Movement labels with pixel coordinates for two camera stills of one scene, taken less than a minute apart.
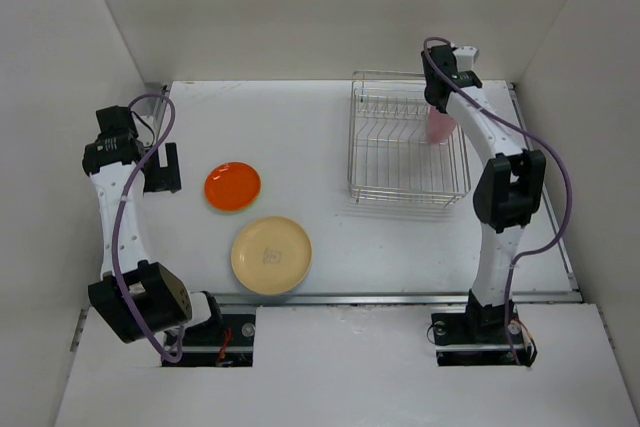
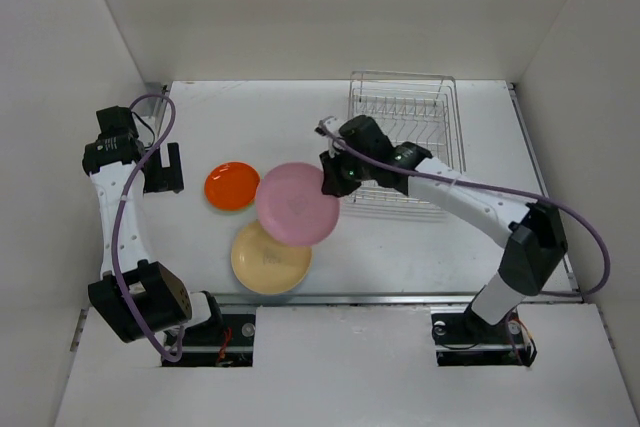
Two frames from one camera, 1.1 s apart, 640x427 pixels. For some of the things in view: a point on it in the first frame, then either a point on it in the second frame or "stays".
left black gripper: (163, 178) stays
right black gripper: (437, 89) → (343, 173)
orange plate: (232, 185) stays
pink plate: (440, 126) → (291, 206)
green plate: (228, 212) stays
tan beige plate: (271, 255) stays
